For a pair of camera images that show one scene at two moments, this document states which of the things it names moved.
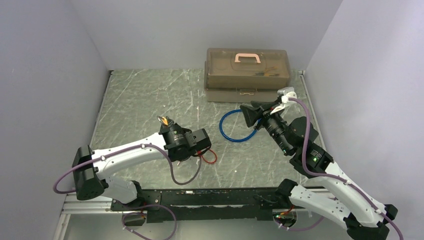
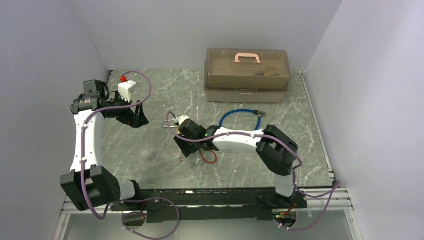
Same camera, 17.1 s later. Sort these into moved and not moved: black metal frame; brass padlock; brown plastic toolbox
Moved: brass padlock
Not moved: brown plastic toolbox; black metal frame
